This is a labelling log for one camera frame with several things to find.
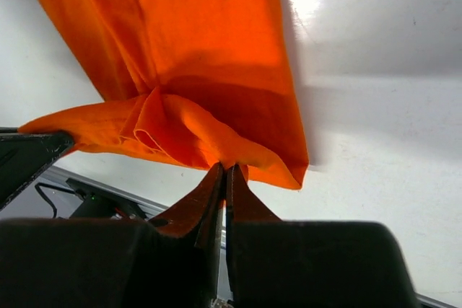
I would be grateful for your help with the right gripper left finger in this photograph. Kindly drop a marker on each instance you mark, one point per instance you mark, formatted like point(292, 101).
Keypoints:
point(196, 218)

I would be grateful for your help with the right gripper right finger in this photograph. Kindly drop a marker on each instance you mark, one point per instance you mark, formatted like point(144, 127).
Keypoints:
point(241, 203)

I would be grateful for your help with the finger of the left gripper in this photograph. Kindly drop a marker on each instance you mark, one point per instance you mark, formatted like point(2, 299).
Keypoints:
point(25, 156)

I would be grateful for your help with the aluminium rail frame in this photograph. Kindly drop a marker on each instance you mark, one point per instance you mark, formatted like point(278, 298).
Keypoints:
point(59, 176)

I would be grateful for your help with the orange t shirt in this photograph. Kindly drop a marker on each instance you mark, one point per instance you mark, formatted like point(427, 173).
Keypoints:
point(184, 82)

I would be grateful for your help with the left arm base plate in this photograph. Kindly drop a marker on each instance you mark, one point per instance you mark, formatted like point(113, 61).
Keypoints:
point(101, 203)

